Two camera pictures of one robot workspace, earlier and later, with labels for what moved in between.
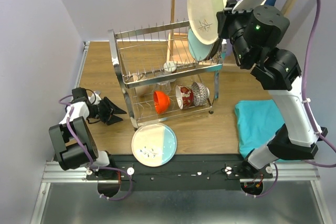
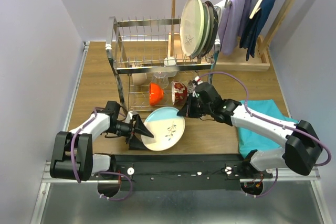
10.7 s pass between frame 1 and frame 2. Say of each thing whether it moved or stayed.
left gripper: moved
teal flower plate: moved
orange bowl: moved
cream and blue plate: moved
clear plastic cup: moved
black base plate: stayed
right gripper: moved
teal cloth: stayed
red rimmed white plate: moved
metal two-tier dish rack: moved
